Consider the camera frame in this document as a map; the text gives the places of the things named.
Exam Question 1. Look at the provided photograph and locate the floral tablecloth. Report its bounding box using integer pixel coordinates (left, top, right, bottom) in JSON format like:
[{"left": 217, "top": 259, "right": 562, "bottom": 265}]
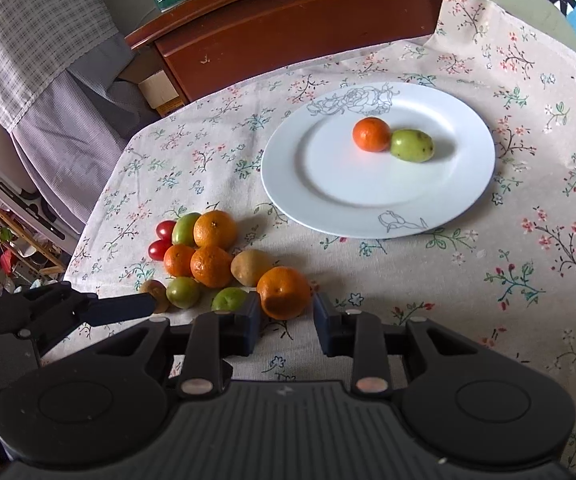
[{"left": 63, "top": 0, "right": 576, "bottom": 471}]

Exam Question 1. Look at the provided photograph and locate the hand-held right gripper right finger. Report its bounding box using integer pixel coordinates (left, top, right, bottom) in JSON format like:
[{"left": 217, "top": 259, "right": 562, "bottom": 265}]
[{"left": 313, "top": 291, "right": 489, "bottom": 396}]

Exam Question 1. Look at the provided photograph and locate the pale green cushion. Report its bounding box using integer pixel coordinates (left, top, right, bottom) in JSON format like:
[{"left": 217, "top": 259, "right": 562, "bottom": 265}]
[{"left": 460, "top": 0, "right": 576, "bottom": 91}]

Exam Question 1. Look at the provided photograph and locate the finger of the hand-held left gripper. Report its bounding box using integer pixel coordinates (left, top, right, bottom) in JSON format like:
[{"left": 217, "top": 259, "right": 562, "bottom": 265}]
[{"left": 0, "top": 281, "right": 162, "bottom": 357}]

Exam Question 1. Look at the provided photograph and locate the lilac plaid cloth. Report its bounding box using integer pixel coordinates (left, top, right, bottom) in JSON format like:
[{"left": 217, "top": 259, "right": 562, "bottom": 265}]
[{"left": 10, "top": 35, "right": 164, "bottom": 233}]

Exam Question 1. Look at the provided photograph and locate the small brown kiwi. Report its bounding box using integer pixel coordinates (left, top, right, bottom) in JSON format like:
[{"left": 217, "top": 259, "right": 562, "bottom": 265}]
[{"left": 139, "top": 280, "right": 170, "bottom": 314}]

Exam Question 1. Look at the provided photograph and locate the white plate with line drawings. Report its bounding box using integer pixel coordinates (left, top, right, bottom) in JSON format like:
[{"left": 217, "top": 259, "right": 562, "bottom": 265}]
[{"left": 261, "top": 81, "right": 497, "bottom": 240}]

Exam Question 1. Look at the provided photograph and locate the green jujube with brown spots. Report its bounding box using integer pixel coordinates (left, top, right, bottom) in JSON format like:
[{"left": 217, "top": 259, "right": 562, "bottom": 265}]
[{"left": 390, "top": 129, "right": 435, "bottom": 163}]

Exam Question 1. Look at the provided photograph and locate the white case with black handles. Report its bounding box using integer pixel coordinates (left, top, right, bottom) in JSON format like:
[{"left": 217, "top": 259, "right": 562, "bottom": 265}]
[{"left": 0, "top": 145, "right": 76, "bottom": 256}]

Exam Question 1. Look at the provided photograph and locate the green lime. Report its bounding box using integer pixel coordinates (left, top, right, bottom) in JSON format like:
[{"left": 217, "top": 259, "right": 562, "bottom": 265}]
[
  {"left": 211, "top": 287, "right": 249, "bottom": 312},
  {"left": 166, "top": 276, "right": 202, "bottom": 309}
]

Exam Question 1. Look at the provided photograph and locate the small open cardboard box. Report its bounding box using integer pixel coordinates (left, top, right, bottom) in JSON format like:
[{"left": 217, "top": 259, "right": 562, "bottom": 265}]
[{"left": 118, "top": 50, "right": 186, "bottom": 116}]

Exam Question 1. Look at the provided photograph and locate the orange mandarin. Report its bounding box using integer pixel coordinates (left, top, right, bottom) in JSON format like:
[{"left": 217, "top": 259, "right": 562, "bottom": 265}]
[
  {"left": 256, "top": 266, "right": 312, "bottom": 320},
  {"left": 352, "top": 117, "right": 392, "bottom": 153},
  {"left": 193, "top": 210, "right": 239, "bottom": 251},
  {"left": 190, "top": 245, "right": 234, "bottom": 289},
  {"left": 163, "top": 244, "right": 198, "bottom": 278}
]

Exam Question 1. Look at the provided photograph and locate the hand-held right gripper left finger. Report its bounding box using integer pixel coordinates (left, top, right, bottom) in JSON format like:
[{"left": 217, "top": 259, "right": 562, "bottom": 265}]
[{"left": 90, "top": 291, "right": 262, "bottom": 397}]

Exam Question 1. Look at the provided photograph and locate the brown wooden cabinet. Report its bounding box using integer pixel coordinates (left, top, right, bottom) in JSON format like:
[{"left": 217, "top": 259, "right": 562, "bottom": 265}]
[{"left": 124, "top": 0, "right": 461, "bottom": 103}]

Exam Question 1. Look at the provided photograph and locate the brown kiwi fruit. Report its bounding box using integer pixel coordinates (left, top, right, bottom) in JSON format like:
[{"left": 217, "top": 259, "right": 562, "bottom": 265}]
[{"left": 230, "top": 249, "right": 273, "bottom": 287}]

